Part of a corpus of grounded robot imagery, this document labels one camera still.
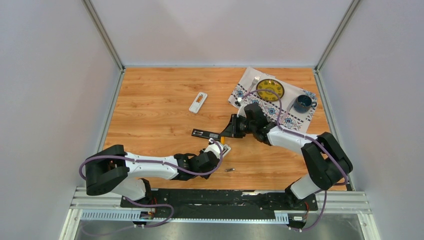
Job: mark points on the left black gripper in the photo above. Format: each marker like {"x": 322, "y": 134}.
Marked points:
{"x": 205, "y": 175}

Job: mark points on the dark blue mug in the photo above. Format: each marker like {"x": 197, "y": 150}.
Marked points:
{"x": 303, "y": 103}

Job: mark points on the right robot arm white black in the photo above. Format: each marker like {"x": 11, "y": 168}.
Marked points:
{"x": 326, "y": 162}

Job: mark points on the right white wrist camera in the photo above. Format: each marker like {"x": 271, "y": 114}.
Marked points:
{"x": 241, "y": 104}

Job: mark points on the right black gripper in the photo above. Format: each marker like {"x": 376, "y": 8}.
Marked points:
{"x": 231, "y": 130}

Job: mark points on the white remote with QR code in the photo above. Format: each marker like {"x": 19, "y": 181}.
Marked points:
{"x": 225, "y": 150}

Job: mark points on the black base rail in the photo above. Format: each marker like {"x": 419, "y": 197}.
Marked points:
{"x": 227, "y": 204}

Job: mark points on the pink handled fork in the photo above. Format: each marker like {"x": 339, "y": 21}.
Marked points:
{"x": 253, "y": 83}

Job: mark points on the aluminium frame rail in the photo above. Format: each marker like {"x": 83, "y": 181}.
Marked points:
{"x": 112, "y": 206}

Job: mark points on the white remote orange battery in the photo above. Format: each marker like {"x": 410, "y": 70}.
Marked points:
{"x": 198, "y": 102}

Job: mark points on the yellow patterned plate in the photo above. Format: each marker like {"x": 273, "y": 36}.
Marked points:
{"x": 270, "y": 90}

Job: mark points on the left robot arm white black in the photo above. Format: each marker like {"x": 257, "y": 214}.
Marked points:
{"x": 117, "y": 171}

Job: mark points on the black remote control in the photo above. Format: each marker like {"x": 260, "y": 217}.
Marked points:
{"x": 206, "y": 134}

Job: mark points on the patterned white placemat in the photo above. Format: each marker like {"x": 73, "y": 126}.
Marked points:
{"x": 289, "y": 118}

